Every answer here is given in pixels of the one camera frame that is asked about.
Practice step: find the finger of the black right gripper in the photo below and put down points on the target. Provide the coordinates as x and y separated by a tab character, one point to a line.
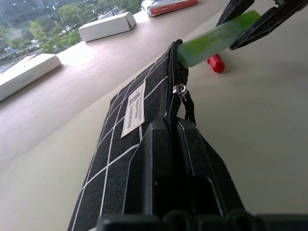
234	12
272	22

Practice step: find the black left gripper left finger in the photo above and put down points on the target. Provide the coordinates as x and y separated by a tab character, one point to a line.
154	168

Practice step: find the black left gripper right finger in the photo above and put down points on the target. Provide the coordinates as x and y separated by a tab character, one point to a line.
199	173

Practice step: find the black white-grid zip pouch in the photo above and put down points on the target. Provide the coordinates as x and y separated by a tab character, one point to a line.
115	149

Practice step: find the green translucent tube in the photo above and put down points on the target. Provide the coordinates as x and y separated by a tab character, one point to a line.
207	45

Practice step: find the red marker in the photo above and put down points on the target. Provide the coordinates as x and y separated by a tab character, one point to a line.
217	63

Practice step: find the red and white package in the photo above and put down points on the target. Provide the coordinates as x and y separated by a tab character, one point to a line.
168	6

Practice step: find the small white cardboard box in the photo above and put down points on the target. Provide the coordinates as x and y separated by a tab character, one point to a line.
106	27

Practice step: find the flat white box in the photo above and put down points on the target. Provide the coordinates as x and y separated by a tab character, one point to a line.
26	72

